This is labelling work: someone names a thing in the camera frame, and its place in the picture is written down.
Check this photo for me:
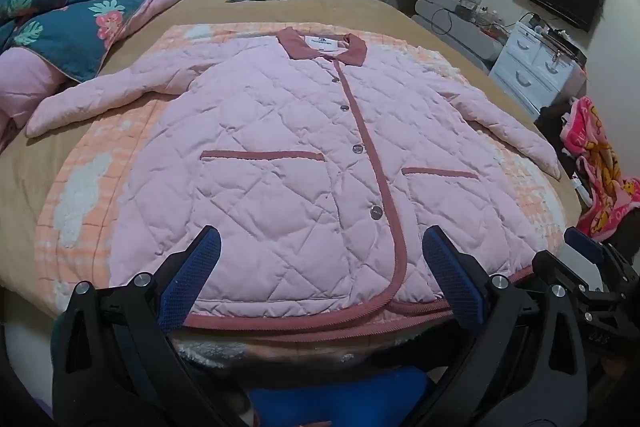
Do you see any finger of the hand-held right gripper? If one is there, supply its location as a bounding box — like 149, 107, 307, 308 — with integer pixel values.
532, 227, 640, 308

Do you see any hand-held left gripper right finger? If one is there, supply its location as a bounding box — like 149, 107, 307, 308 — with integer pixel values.
395, 226, 590, 427

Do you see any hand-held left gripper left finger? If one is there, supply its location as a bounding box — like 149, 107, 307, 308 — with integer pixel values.
50, 226, 251, 427

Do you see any pink quilted jacket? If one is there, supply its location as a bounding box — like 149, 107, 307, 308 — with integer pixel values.
26, 27, 562, 333

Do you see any pink cartoon print blanket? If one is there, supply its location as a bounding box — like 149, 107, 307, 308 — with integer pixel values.
560, 97, 640, 242

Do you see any dark cloth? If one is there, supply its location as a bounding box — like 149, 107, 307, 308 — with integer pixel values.
535, 104, 581, 178

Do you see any orange checked blanket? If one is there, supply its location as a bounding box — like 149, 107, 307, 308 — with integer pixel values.
34, 23, 567, 360

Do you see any blue cloth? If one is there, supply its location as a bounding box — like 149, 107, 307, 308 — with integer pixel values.
249, 366, 432, 427

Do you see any white drawer cabinet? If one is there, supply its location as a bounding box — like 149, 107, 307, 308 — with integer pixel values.
489, 22, 587, 115

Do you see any grey desk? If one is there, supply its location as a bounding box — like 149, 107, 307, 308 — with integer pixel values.
392, 0, 507, 70

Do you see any teal floral quilt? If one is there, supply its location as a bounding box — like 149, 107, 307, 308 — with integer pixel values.
0, 0, 198, 152

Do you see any bed with tan sheet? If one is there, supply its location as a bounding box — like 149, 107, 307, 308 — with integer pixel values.
0, 0, 583, 358

